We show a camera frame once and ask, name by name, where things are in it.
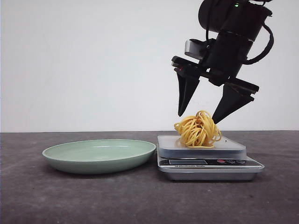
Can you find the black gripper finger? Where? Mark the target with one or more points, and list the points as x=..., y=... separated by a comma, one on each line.
x=233, y=98
x=187, y=83

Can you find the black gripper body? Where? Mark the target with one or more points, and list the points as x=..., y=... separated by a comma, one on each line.
x=222, y=63

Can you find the yellow vermicelli noodle bundle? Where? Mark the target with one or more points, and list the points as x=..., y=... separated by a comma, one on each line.
x=198, y=131

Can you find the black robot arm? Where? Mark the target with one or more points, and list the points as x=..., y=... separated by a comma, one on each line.
x=237, y=23

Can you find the silver digital kitchen scale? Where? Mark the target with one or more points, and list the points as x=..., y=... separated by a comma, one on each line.
x=226, y=161

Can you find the light green oval plate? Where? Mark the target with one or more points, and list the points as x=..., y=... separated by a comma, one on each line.
x=99, y=156

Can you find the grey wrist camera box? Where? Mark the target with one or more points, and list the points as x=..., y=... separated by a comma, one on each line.
x=198, y=49

